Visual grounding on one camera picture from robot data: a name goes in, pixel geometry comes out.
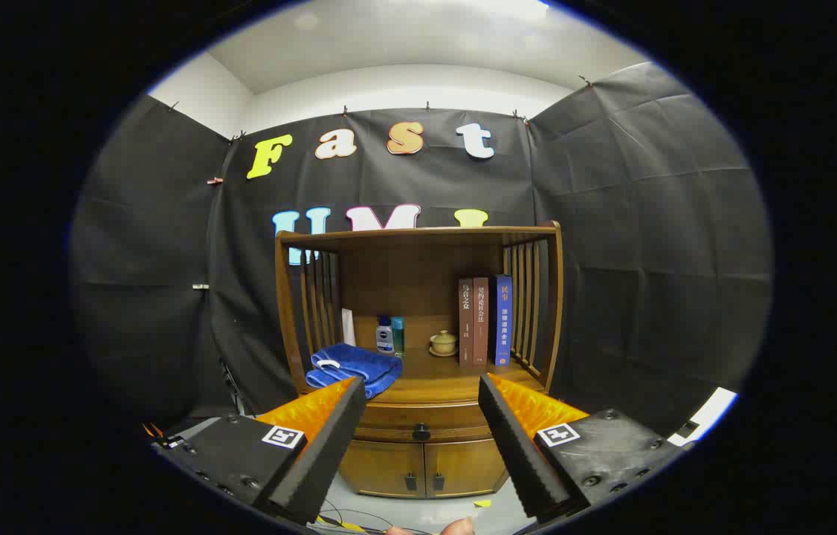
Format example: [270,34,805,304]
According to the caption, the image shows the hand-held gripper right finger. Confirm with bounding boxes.
[478,373,694,525]

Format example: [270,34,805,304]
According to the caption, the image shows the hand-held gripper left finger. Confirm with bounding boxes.
[164,376,367,525]

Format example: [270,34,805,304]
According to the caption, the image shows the wooden drawer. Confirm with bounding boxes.
[354,401,491,444]

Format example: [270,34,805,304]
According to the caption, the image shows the wooden cabinet door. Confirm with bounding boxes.
[339,440,427,497]
[424,438,508,497]

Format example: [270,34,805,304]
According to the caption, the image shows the wooden countertop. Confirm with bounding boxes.
[305,346,546,406]

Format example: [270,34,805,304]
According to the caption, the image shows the wooden cabinet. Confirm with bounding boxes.
[275,221,563,499]

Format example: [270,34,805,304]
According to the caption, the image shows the yellow black floor tape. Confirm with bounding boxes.
[314,515,367,533]

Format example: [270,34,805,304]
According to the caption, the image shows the blue folded towel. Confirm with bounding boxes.
[306,343,403,401]

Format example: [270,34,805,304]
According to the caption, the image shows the blue book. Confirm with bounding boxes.
[489,275,513,367]

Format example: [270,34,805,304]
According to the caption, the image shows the reddish brown book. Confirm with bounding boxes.
[473,277,490,366]

